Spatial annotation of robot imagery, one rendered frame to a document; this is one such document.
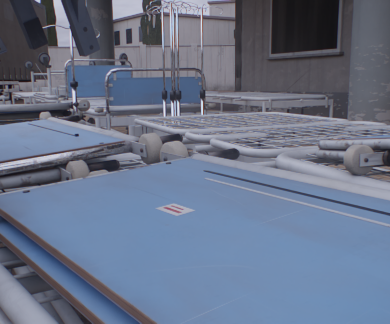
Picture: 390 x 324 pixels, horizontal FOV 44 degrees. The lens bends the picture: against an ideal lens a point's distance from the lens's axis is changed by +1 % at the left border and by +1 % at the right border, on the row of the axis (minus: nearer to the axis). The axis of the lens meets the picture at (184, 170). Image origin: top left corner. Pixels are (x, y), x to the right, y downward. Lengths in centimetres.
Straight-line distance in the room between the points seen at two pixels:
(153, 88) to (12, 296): 308
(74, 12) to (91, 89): 471
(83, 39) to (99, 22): 1095
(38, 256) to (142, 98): 293
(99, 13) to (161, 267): 1128
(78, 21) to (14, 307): 38
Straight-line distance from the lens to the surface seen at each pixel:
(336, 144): 119
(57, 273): 47
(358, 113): 508
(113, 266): 41
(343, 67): 818
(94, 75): 535
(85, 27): 65
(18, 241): 57
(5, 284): 41
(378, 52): 501
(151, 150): 93
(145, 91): 341
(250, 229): 47
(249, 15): 1004
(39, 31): 77
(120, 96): 336
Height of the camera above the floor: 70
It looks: 11 degrees down
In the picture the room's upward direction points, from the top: 1 degrees counter-clockwise
